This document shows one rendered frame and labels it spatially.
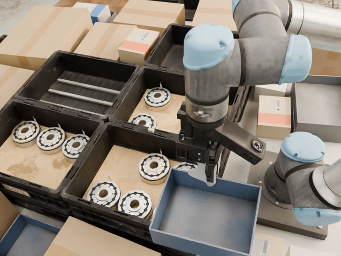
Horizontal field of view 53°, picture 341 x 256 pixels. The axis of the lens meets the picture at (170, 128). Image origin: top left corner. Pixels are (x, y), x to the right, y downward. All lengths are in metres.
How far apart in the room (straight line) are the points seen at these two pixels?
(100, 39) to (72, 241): 0.96
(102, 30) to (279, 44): 1.27
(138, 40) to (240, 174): 0.70
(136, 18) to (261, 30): 1.25
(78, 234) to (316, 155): 0.70
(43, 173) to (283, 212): 0.80
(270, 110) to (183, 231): 0.75
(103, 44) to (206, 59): 1.16
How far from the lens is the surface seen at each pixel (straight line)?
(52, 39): 1.69
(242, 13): 0.63
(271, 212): 1.16
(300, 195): 0.98
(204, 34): 0.53
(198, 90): 0.54
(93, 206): 0.99
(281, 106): 1.41
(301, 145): 1.03
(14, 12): 4.07
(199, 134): 0.64
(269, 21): 0.59
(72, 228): 1.06
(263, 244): 1.08
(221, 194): 0.80
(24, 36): 1.77
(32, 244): 1.28
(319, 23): 0.69
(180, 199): 0.80
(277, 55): 0.54
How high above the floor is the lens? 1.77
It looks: 49 degrees down
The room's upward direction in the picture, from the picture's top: 7 degrees counter-clockwise
